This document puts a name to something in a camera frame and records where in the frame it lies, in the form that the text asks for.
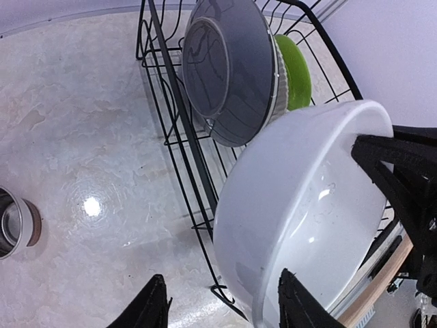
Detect grey plate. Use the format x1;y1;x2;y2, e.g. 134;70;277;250
182;1;279;147

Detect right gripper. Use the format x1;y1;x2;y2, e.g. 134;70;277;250
351;126;436;297

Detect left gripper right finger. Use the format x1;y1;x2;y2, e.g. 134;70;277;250
278;269;345;328

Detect front wooden rack handle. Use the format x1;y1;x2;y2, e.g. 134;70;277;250
337;234;414;327

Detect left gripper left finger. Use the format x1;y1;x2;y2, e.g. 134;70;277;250
109;274;172;328

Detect green plate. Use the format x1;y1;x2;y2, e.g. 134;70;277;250
274;34;312;111

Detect black wire dish rack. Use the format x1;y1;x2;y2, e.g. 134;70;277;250
135;0;407;322

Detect white cup with wood band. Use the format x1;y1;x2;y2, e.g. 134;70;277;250
1;186;42;260

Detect white plate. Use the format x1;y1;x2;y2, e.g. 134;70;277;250
263;37;289;128

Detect white bowl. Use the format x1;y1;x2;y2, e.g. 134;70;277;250
213;100;393;327

